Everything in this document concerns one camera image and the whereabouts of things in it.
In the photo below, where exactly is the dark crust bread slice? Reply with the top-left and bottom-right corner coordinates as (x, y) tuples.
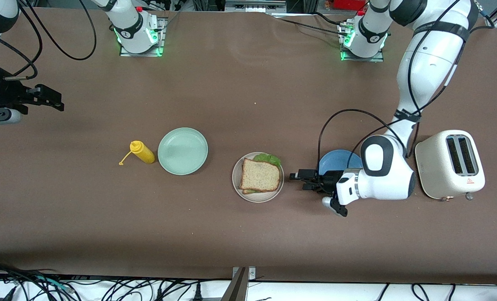
(239, 158), (282, 193)

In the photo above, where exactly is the beige plate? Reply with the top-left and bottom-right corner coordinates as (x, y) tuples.
(232, 152), (284, 203)

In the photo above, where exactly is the light brown bread slice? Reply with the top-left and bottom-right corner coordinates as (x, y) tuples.
(242, 164), (274, 195)

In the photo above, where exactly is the yellow squeeze bottle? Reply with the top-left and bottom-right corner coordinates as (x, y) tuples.
(118, 140), (156, 166)

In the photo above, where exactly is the blue plate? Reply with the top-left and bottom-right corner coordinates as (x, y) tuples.
(318, 149), (363, 177)

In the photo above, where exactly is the mint green plate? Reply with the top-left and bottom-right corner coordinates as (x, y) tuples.
(157, 128), (209, 176)

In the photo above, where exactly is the white toaster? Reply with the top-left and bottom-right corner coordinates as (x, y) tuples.
(415, 130), (486, 202)

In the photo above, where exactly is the red box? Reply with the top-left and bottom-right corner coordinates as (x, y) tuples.
(333, 0), (367, 11)

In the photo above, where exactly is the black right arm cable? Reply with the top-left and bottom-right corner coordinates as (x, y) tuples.
(18, 0), (97, 61)
(0, 36), (38, 81)

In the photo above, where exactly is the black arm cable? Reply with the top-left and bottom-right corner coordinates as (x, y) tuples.
(0, 36), (38, 81)
(18, 0), (97, 61)
(317, 109), (408, 176)
(407, 0), (496, 159)

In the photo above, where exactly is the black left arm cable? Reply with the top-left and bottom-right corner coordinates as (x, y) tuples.
(407, 0), (496, 159)
(317, 109), (408, 176)

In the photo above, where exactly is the grey metal table bracket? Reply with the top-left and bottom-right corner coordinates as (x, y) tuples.
(221, 266), (257, 301)

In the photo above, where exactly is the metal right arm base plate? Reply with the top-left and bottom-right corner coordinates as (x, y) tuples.
(119, 17), (167, 58)

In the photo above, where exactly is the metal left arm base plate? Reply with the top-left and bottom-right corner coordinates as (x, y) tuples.
(340, 23), (385, 62)

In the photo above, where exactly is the thin black table cable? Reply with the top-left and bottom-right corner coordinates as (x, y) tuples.
(267, 12), (351, 37)

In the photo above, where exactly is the teal floor cable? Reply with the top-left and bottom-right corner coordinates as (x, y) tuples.
(31, 276), (71, 292)

